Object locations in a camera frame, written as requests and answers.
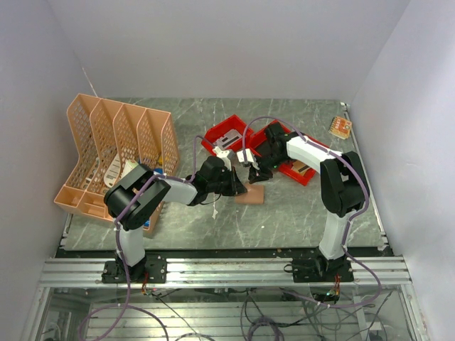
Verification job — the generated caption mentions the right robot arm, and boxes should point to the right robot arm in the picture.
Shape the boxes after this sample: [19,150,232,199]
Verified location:
[237,120,370,283]

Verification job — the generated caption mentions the red bin front pair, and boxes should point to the red bin front pair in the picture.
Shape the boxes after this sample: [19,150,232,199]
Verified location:
[246,120,291,157]

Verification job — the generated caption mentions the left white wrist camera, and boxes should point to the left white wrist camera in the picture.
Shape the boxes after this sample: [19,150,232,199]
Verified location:
[213,146,235,171]

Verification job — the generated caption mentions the white ruler card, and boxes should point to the white ruler card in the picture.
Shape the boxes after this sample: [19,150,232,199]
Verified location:
[103,154,121,188]

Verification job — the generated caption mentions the aluminium rail frame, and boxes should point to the aluminium rail frame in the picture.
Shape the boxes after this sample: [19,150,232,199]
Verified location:
[38,256,412,288]

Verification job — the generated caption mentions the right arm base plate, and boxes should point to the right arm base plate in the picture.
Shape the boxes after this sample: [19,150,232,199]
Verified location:
[283,256,354,283]

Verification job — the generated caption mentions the white credit card stack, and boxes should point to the white credit card stack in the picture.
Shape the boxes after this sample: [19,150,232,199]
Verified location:
[214,129,242,150]

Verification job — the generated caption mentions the brown leather card holder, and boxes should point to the brown leather card holder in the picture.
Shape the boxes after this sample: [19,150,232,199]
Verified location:
[235,183,264,205]

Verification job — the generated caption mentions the loose floor cables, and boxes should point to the loose floor cables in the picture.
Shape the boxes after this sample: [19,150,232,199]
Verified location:
[141,283,392,341]

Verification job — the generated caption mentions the red bin pair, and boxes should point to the red bin pair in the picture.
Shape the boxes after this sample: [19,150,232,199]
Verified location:
[278,132,332,186]
[246,120,291,157]

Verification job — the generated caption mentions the red bin with cards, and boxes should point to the red bin with cards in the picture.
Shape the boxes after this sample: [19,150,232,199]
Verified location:
[200,114,247,155]

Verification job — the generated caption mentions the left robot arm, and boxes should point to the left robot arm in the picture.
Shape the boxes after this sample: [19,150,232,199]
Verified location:
[102,156,247,283]

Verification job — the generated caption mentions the green white carton box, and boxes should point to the green white carton box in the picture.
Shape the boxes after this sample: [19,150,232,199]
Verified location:
[122,160,139,176]

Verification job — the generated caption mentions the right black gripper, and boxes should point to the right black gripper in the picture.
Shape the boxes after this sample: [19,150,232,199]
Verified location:
[248,150,288,184]

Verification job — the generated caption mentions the orange spiral notepad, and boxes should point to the orange spiral notepad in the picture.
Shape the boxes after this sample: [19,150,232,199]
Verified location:
[328,117,352,139]

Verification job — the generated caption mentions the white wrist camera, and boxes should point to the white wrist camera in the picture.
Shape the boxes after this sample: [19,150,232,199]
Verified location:
[213,146,235,171]
[236,148,259,170]

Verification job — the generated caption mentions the peach file organizer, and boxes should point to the peach file organizer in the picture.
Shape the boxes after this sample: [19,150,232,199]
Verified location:
[54,94,180,222]

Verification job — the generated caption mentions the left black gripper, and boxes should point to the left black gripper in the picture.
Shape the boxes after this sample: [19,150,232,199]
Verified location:
[207,166,247,196]

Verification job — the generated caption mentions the brown item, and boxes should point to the brown item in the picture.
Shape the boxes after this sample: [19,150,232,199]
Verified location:
[291,161,309,175]

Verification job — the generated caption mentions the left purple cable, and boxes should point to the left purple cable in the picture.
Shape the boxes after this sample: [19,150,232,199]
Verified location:
[77,136,218,341]

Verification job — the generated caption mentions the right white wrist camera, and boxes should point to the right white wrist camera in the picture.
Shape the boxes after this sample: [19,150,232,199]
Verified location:
[236,148,259,170]

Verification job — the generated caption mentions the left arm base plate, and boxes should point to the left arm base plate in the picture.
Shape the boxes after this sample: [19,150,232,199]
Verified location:
[101,256,167,284]

